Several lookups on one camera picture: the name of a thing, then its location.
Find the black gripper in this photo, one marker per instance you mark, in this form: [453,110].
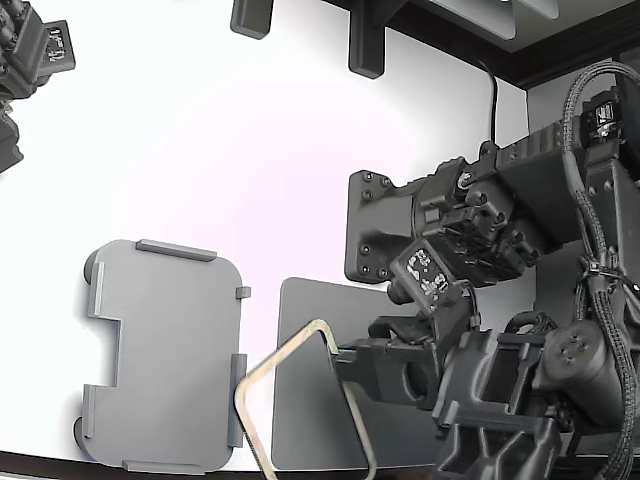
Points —
[465,365]

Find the tan rectangular frame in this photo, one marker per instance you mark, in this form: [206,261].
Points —
[280,353]

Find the dark grey flat mat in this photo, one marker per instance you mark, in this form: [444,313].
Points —
[300,310]

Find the grey foam panel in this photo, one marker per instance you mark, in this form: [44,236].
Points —
[537,6]
[485,12]

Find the black device with label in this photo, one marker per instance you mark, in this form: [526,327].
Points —
[25,50]

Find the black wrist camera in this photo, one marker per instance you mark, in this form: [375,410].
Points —
[422,272]

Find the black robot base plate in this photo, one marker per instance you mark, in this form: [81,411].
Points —
[370,225]

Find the grey frame holder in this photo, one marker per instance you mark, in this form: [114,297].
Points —
[165,350]

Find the tall black bracket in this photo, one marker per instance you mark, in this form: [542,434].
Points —
[366,45]

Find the black edge rail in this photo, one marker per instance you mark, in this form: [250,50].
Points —
[530,65]

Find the small black bracket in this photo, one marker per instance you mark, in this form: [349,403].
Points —
[250,20]

